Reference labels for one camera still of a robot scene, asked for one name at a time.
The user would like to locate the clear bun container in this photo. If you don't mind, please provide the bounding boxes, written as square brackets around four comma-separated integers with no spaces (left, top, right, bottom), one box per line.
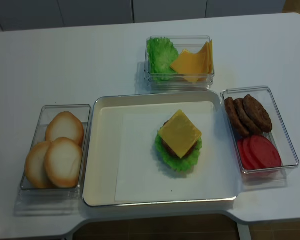
[22,104,91,190]

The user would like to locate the bun slice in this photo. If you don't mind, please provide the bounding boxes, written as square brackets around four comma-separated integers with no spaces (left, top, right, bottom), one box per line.
[44,137,83,188]
[24,141,55,189]
[45,111,85,146]

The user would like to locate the white paper sheet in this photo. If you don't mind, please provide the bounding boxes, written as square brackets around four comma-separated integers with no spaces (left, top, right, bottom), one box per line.
[115,101,238,203]

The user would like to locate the left tomato slice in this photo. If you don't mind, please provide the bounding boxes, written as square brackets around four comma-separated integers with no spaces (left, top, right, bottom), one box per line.
[237,139,252,170]

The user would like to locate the cheese slice on burger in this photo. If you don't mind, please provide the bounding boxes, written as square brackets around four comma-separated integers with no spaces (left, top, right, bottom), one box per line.
[158,109,202,159]

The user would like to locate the clear lettuce cheese container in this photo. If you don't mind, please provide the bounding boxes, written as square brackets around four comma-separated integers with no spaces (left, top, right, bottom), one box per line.
[144,36,215,91]

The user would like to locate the brown patty on burger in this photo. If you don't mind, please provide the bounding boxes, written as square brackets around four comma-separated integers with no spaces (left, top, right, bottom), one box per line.
[160,119,199,158]

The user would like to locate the middle tomato slice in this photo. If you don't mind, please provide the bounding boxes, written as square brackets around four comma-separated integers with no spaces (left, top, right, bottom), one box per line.
[242,137,262,170]

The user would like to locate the tomato slice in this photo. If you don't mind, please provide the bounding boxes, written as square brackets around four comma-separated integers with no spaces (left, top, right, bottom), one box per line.
[248,135,282,169]
[237,139,252,170]
[242,137,262,170]

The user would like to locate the flat cheese slice in container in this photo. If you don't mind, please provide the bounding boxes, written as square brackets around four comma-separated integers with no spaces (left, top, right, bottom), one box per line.
[170,49,209,83]

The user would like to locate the right brown patty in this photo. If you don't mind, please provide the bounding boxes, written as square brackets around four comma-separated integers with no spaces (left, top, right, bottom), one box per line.
[243,94,273,133]

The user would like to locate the green lettuce on burger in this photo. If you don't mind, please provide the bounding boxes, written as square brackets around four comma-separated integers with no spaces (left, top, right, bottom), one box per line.
[154,132,202,172]

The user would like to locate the green lettuce leaf in container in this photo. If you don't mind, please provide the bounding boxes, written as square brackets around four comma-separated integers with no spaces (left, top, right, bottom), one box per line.
[147,37,179,83]

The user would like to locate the white rectangular tray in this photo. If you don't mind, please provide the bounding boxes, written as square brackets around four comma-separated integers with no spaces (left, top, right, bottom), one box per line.
[82,91,241,207]

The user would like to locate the clear patty tomato container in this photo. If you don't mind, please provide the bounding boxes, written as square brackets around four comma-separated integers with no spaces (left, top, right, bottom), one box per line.
[220,86,300,179]

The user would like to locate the right tomato slice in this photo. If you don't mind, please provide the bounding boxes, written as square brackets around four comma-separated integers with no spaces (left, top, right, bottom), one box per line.
[248,135,282,169]

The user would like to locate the left brown patty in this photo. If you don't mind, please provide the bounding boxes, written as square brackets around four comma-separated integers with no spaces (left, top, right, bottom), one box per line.
[224,97,250,138]

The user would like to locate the leaning cheese slices in container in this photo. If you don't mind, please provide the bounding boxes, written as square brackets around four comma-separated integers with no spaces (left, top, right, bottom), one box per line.
[196,40,214,74]

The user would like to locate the middle brown patty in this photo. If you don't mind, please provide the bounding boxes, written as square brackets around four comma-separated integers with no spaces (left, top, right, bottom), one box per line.
[234,98,263,135]

